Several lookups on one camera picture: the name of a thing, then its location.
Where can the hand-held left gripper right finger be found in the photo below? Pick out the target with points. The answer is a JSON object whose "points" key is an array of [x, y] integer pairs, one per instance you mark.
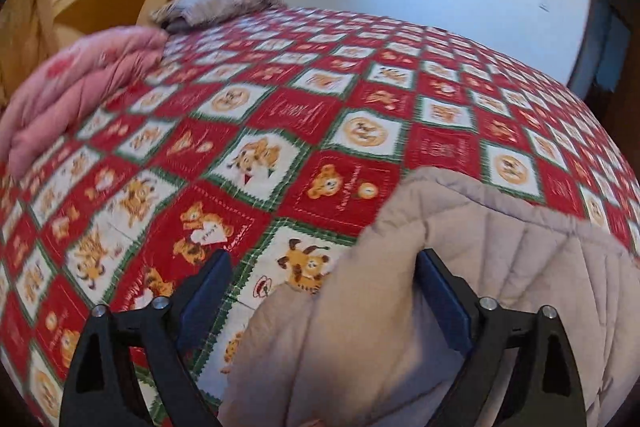
{"points": [[445, 302]]}

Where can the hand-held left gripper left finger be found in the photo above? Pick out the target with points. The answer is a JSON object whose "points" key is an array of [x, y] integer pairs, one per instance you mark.
{"points": [[205, 302]]}

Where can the lilac quilted puffer jacket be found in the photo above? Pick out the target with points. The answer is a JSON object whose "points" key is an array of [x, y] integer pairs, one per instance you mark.
{"points": [[525, 267]]}

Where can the red checked printed bedspread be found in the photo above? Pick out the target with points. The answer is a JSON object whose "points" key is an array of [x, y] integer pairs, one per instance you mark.
{"points": [[300, 107]]}

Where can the folded pink floral quilt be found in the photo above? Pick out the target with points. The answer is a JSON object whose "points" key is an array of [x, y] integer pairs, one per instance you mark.
{"points": [[75, 92]]}

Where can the striped pillow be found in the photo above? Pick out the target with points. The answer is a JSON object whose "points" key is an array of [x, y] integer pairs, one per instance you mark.
{"points": [[215, 4]]}

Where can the wide beige patterned curtain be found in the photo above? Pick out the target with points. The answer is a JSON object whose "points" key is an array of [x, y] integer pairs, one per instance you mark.
{"points": [[30, 7]]}

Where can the dark wooden door frame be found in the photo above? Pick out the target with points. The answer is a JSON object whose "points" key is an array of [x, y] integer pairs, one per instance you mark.
{"points": [[595, 32]]}

